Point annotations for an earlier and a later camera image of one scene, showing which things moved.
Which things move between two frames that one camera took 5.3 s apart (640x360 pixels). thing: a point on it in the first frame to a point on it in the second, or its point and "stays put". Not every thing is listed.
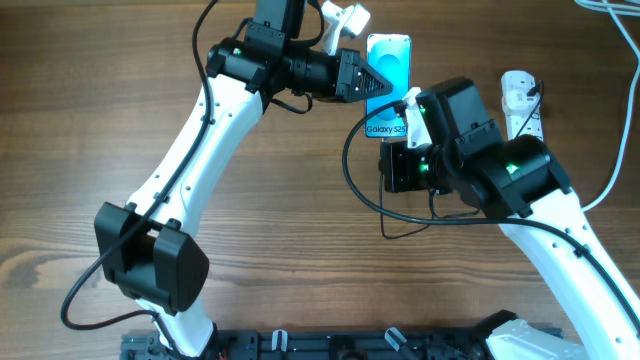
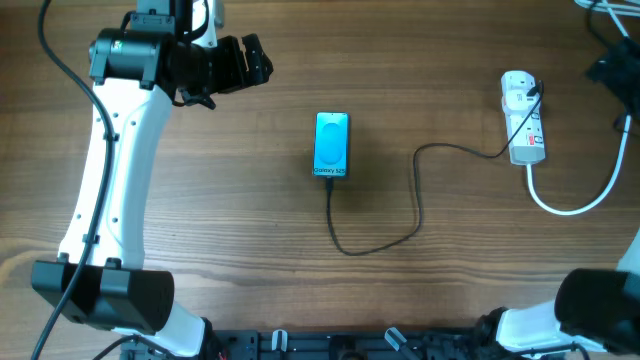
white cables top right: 626,7 stays put
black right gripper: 394,163 to 615,77
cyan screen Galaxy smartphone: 391,54 to 331,145
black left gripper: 346,65 to 236,77
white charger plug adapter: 516,100 stays put
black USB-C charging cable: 531,93 to 417,175
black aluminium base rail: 322,344 stays put
